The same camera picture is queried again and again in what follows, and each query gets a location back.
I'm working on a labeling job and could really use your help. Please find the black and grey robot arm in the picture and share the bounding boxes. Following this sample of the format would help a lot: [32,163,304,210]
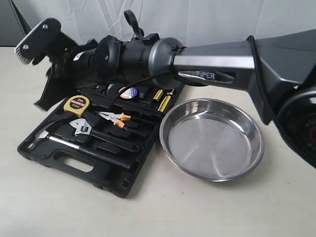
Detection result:
[34,30,316,166]

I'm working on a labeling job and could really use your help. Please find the yellow tape measure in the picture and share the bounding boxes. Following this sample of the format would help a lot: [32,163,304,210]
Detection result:
[63,95,90,118]

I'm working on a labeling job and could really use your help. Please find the long yellow black screwdriver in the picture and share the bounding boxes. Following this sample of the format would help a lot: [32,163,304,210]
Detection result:
[158,89,175,112]

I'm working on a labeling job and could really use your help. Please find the orange handled pliers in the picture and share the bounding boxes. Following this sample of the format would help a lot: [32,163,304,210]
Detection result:
[97,111,146,135]

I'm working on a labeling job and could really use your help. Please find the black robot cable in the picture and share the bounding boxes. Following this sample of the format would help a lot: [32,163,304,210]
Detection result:
[108,9,287,134]

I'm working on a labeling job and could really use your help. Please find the black electrical tape roll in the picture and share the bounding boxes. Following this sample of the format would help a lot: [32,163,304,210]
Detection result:
[120,87,139,100]

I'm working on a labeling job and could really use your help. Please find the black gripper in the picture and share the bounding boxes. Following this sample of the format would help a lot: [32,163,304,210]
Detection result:
[34,44,99,111]

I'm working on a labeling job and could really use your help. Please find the white wrinkled backdrop curtain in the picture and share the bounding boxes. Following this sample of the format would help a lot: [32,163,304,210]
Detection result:
[15,0,316,46]

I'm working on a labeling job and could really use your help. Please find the adjustable wrench black handle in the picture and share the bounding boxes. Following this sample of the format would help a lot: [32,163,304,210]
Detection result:
[69,118,140,153]

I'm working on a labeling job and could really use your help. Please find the short yellow black screwdriver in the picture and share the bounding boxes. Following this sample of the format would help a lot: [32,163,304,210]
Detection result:
[153,89,164,101]

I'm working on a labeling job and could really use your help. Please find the black plastic tool case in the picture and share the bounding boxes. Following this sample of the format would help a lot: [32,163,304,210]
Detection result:
[17,84,183,198]

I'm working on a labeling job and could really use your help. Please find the round stainless steel tray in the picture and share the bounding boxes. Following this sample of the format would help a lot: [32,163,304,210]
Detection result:
[159,98,265,182]

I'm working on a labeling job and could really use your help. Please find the black handled claw hammer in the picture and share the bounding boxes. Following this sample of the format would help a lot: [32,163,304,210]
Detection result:
[27,119,132,169]

